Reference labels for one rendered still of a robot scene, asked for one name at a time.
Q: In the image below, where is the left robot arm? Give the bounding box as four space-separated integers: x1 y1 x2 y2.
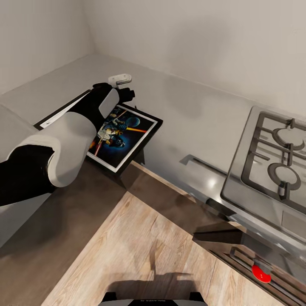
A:
0 74 135 248

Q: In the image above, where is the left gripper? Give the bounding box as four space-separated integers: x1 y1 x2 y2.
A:
116 88 135 105

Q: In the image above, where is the poster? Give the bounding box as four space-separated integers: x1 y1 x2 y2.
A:
33 90 163 179

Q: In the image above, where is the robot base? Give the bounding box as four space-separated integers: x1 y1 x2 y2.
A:
98 292 208 306

